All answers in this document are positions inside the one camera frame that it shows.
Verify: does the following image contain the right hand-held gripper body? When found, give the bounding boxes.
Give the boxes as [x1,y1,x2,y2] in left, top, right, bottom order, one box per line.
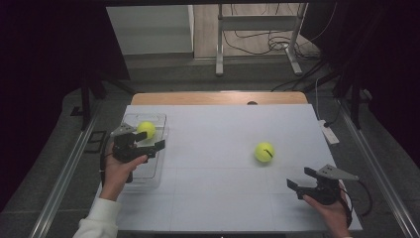
[296,164,360,206]

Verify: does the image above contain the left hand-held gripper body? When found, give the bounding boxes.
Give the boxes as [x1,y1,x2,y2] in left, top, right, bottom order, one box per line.
[109,122,157,164]

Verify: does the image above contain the yellow tennis ball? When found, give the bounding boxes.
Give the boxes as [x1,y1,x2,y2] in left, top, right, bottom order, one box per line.
[254,142,275,164]
[136,121,157,140]

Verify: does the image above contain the clear plastic container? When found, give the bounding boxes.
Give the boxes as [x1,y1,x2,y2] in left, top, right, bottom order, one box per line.
[112,112,170,192]

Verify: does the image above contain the person's right hand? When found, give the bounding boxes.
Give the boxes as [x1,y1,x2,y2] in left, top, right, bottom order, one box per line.
[301,193,353,238]

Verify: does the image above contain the person's left hand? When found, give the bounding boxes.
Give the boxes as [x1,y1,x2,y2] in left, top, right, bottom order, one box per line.
[100,154,149,201]

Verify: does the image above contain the white power strip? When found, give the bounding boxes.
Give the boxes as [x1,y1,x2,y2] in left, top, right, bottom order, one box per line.
[318,119,341,146]

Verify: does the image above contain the black metal stand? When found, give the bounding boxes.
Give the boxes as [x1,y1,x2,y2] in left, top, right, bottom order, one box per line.
[70,72,137,132]
[331,49,365,130]

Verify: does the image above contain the wooden table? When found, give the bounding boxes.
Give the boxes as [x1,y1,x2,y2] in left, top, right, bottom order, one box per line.
[131,91,309,107]

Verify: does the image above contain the white cabinet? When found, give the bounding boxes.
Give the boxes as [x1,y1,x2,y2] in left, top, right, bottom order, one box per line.
[106,4,195,57]

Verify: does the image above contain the dark curtain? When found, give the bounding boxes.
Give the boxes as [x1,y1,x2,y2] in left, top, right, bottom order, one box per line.
[306,0,420,170]
[0,0,130,212]

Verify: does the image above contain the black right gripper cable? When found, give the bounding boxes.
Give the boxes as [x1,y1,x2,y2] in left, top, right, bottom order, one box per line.
[340,179,373,229]

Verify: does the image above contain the aluminium rail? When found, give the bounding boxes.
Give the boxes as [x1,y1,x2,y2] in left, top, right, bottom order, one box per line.
[28,112,100,238]
[336,98,420,238]

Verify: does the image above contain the black plug cable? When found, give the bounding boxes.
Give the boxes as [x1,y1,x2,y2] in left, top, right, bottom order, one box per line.
[323,98,343,128]

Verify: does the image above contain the white power cable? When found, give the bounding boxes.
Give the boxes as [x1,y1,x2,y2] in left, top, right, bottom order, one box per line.
[314,76,324,122]

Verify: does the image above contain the black floor cable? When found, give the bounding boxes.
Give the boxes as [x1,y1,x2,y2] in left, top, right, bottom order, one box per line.
[270,60,328,93]

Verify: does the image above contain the tangled black floor cables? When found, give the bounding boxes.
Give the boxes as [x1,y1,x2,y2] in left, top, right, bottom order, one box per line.
[222,3,338,62]

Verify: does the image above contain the white metal desk frame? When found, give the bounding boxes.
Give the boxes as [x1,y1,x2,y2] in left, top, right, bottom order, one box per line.
[215,3,308,77]

